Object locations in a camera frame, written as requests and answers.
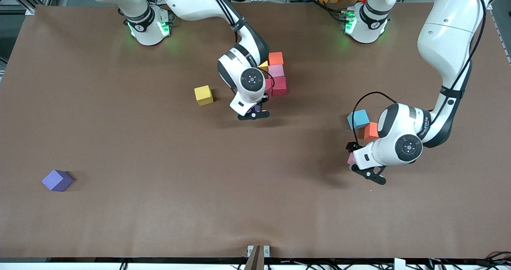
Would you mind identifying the blue foam cube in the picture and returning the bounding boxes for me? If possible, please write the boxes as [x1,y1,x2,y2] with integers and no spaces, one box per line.
[347,109,370,131]

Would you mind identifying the paper table cover sheet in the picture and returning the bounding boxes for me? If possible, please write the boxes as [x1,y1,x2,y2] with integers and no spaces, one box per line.
[0,2,511,259]

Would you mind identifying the white left camera mount bracket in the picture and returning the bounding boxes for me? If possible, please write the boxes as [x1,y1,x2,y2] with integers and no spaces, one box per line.
[351,142,380,171]

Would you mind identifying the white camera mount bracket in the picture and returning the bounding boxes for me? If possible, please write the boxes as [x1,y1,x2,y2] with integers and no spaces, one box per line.
[351,142,380,171]
[230,90,256,117]

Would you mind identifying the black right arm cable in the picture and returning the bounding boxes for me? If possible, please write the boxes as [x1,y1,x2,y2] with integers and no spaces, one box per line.
[200,0,276,99]

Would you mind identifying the white right camera mount bracket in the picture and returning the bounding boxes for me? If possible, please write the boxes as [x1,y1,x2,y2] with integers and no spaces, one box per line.
[230,90,256,117]

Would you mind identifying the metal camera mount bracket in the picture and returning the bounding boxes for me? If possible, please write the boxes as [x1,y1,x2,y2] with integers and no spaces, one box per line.
[244,244,271,270]

